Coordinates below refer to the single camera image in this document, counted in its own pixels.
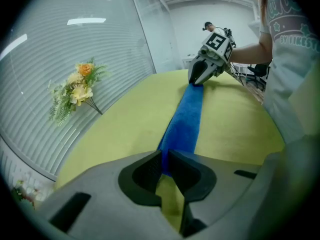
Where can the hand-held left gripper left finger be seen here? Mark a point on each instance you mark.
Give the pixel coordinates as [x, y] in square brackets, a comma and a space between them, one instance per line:
[105, 196]

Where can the person's right forearm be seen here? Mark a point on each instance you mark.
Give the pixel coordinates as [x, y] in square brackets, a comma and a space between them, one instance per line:
[250, 52]

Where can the blue towel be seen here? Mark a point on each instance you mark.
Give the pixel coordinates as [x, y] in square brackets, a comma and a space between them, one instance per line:
[185, 119]

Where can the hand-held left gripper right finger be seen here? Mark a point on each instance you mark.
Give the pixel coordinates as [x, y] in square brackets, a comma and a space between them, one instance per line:
[225, 191]

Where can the person's grey printed shirt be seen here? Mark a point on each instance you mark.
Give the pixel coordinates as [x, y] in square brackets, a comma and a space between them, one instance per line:
[287, 71]

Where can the green cloth covered table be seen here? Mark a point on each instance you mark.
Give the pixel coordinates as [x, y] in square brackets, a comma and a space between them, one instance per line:
[125, 124]

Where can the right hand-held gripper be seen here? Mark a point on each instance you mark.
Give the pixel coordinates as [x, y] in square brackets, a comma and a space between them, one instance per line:
[216, 44]

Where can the white window blinds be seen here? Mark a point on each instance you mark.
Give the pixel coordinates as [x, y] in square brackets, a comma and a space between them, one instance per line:
[75, 46]

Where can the orange yellow flower bouquet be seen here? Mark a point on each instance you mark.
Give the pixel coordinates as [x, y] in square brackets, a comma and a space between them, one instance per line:
[82, 94]

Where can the white flower pot plant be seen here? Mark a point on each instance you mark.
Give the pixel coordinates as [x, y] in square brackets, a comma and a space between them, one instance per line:
[25, 194]

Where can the black office chair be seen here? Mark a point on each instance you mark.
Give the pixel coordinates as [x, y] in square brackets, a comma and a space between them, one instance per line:
[260, 70]

